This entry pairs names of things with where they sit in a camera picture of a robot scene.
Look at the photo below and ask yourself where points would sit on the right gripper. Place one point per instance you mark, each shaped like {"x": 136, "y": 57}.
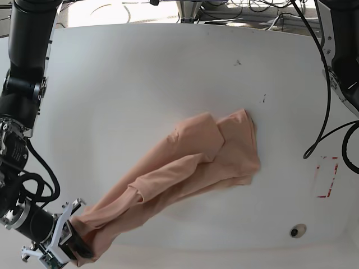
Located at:
{"x": 48, "y": 232}

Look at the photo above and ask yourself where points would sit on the peach pink T-shirt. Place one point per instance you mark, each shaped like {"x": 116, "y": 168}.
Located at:
{"x": 202, "y": 154}

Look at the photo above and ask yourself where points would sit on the red tape rectangle marking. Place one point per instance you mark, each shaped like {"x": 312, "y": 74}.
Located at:
{"x": 325, "y": 174}

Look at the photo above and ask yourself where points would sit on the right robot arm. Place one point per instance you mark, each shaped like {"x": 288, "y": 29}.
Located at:
{"x": 28, "y": 184}

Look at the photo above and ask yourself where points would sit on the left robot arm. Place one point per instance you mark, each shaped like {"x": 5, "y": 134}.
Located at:
{"x": 339, "y": 31}

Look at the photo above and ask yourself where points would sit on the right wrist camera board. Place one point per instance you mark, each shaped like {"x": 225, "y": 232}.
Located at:
{"x": 49, "y": 261}

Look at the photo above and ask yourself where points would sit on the grey metal centre post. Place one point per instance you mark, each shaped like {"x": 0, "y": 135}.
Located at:
{"x": 188, "y": 11}

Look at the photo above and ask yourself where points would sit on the right round table grommet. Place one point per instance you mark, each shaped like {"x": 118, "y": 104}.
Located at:
{"x": 298, "y": 231}

